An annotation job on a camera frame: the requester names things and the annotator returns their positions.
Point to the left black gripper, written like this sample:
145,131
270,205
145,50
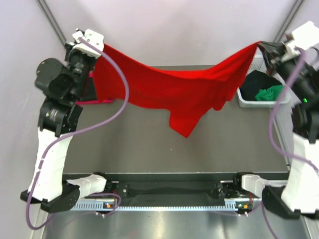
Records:
71,51

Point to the folded pink t shirt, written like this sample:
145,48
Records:
88,90

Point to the aluminium frame rail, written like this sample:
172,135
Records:
100,187

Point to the black t shirt in basket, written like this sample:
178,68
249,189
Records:
255,81

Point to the aluminium corner post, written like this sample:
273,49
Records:
297,5
44,7

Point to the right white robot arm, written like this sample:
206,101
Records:
300,195

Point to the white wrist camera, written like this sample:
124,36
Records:
88,42
304,37

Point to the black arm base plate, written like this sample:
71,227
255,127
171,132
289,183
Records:
214,185

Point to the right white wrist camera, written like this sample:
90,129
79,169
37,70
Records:
304,37

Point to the grey slotted cable duct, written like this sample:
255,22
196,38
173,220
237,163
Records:
105,206

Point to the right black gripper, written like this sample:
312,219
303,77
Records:
273,52

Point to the green t shirt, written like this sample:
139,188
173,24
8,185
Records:
269,94

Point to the red t shirt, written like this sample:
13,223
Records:
189,94

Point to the right aluminium corner post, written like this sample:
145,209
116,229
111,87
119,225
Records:
297,5

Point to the left aluminium corner post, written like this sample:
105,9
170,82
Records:
44,7

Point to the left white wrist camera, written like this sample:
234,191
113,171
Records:
88,42

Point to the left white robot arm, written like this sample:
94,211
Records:
63,85

